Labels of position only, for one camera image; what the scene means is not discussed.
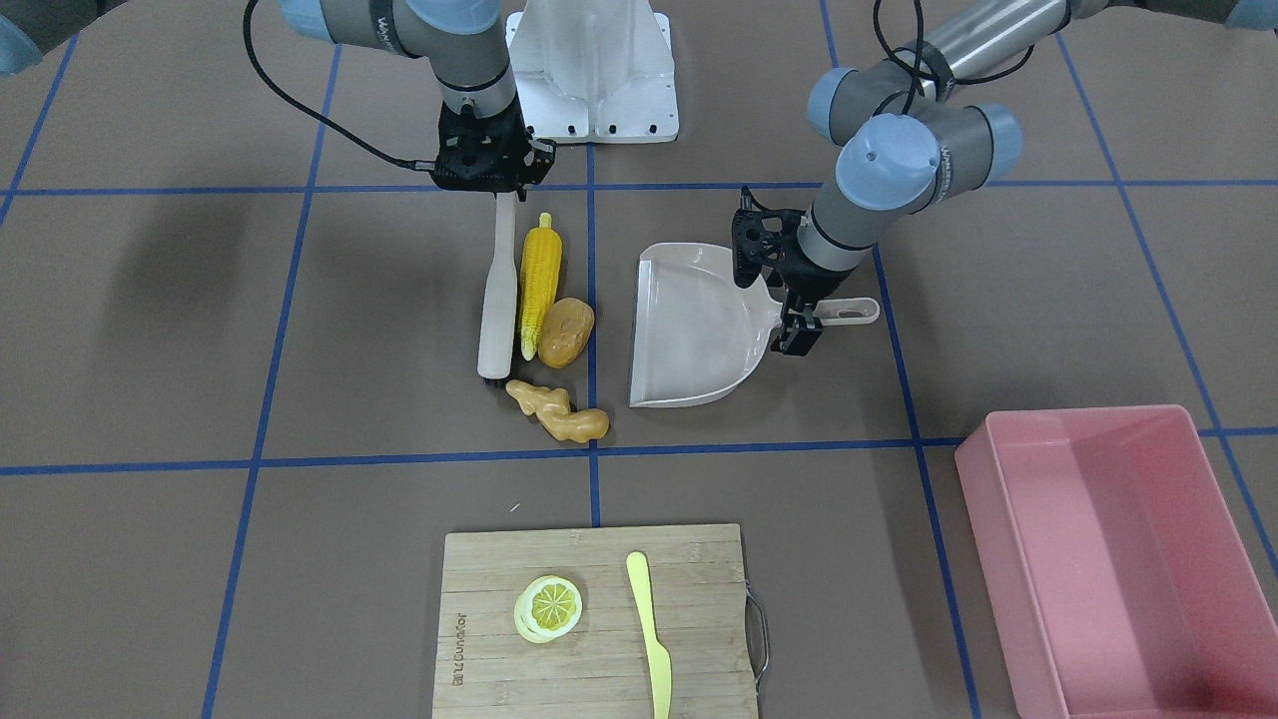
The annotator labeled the tan toy ginger root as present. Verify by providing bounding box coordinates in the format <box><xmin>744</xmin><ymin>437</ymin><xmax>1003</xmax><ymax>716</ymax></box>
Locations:
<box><xmin>505</xmin><ymin>381</ymin><xmax>611</xmax><ymax>444</ymax></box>

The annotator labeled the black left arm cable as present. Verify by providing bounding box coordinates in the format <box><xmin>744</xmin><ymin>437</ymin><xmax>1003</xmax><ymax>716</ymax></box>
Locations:
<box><xmin>873</xmin><ymin>0</ymin><xmax>1074</xmax><ymax>119</ymax></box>

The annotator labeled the yellow toy corn cob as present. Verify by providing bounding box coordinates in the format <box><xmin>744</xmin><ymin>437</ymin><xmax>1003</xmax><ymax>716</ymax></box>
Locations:
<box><xmin>518</xmin><ymin>211</ymin><xmax>564</xmax><ymax>360</ymax></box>

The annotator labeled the pink plastic bin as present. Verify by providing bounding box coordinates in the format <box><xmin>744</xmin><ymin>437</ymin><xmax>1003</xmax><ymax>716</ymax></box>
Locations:
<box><xmin>955</xmin><ymin>404</ymin><xmax>1277</xmax><ymax>718</ymax></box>

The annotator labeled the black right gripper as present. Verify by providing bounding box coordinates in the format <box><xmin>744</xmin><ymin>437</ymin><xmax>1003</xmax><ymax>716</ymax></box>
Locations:
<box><xmin>429</xmin><ymin>101</ymin><xmax>557</xmax><ymax>195</ymax></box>

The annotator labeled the white hand brush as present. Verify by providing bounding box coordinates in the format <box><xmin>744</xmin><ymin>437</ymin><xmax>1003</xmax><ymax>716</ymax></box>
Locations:
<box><xmin>475</xmin><ymin>193</ymin><xmax>518</xmax><ymax>386</ymax></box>

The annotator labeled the yellow toy lemon slice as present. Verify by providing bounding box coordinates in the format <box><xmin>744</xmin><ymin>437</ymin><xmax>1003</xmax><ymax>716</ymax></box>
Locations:
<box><xmin>514</xmin><ymin>576</ymin><xmax>583</xmax><ymax>642</ymax></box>

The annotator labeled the yellow plastic knife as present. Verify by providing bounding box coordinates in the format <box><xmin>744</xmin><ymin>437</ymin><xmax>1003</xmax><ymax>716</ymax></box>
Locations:
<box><xmin>626</xmin><ymin>550</ymin><xmax>674</xmax><ymax>718</ymax></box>

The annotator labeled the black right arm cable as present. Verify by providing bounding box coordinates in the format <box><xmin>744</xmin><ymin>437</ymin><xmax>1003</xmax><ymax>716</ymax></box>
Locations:
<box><xmin>243</xmin><ymin>0</ymin><xmax>440</xmax><ymax>171</ymax></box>

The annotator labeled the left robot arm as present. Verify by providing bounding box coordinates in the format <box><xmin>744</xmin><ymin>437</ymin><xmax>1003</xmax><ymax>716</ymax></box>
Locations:
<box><xmin>731</xmin><ymin>1</ymin><xmax>1105</xmax><ymax>358</ymax></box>

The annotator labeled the brown toy potato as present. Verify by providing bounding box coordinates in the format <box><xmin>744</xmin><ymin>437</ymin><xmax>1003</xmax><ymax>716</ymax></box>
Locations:
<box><xmin>537</xmin><ymin>299</ymin><xmax>596</xmax><ymax>369</ymax></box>

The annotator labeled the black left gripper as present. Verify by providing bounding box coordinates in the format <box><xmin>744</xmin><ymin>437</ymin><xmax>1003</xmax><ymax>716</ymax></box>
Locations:
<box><xmin>730</xmin><ymin>186</ymin><xmax>826</xmax><ymax>358</ymax></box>

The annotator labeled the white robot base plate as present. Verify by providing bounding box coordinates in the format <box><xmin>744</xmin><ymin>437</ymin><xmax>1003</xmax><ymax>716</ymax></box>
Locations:
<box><xmin>505</xmin><ymin>1</ymin><xmax>680</xmax><ymax>146</ymax></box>

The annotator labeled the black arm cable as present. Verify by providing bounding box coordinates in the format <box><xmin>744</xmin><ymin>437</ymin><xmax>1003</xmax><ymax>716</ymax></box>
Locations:
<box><xmin>243</xmin><ymin>0</ymin><xmax>440</xmax><ymax>171</ymax></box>
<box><xmin>873</xmin><ymin>0</ymin><xmax>1074</xmax><ymax>119</ymax></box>

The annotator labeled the beige plastic dustpan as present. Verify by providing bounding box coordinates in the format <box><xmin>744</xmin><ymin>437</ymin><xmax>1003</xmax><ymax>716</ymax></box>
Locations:
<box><xmin>627</xmin><ymin>241</ymin><xmax>882</xmax><ymax>409</ymax></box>

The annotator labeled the bamboo cutting board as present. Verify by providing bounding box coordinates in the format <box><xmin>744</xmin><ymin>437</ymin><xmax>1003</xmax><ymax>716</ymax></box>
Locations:
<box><xmin>429</xmin><ymin>524</ymin><xmax>759</xmax><ymax>718</ymax></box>

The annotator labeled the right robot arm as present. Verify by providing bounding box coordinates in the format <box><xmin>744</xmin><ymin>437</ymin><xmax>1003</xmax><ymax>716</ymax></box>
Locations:
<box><xmin>242</xmin><ymin>1</ymin><xmax>557</xmax><ymax>202</ymax></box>

